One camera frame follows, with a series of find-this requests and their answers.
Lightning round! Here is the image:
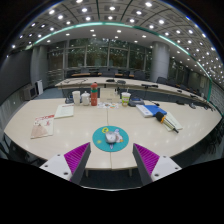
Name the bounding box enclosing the blue and white book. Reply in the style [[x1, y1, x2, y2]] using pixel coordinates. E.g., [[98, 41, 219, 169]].
[[135, 104, 168, 119]]

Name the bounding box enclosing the white paper booklet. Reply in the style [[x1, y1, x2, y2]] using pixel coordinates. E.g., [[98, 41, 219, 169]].
[[53, 103, 75, 120]]

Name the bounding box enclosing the long curved conference desk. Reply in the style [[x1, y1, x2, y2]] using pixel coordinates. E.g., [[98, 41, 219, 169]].
[[54, 76, 214, 104]]

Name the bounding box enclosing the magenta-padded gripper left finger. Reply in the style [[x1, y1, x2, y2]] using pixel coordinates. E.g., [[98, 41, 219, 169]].
[[39, 141, 92, 186]]

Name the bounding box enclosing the round teal cartoon mouse pad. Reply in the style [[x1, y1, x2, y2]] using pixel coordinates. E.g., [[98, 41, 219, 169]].
[[92, 125, 130, 153]]

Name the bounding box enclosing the red and white brochure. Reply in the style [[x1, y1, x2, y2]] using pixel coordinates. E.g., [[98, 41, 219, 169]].
[[30, 114, 55, 140]]

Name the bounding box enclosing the green and white paper cup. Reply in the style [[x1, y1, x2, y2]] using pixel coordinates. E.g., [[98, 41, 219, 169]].
[[120, 91, 132, 107]]

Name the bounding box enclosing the red bottle with green band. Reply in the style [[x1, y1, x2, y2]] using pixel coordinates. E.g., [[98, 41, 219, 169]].
[[90, 81, 99, 107]]

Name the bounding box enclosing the colourful printed leaflet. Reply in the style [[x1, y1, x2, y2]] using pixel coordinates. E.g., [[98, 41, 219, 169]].
[[97, 101, 120, 110]]

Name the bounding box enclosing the tall white cup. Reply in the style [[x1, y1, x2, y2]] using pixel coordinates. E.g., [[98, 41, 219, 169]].
[[71, 90, 82, 106]]

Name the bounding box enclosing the group of ceiling lights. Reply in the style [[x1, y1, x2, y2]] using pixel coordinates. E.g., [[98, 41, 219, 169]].
[[8, 0, 224, 81]]

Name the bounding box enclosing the dark grey desk device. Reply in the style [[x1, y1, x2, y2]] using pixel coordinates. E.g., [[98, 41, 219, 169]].
[[128, 97, 146, 108]]

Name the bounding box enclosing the group of dark office chairs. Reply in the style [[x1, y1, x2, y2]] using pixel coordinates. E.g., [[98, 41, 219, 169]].
[[66, 68, 208, 98]]

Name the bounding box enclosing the black microphone with yellow band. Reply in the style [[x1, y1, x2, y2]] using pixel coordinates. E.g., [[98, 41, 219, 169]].
[[155, 111, 180, 134]]

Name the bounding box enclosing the silver grey computer mouse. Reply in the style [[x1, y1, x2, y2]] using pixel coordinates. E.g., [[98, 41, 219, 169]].
[[104, 130, 118, 145]]

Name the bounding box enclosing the white standing board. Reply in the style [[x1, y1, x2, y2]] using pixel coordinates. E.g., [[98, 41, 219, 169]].
[[35, 79, 45, 96]]

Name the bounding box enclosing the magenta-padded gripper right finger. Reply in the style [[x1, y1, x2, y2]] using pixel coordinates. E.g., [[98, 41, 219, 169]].
[[132, 143, 183, 186]]

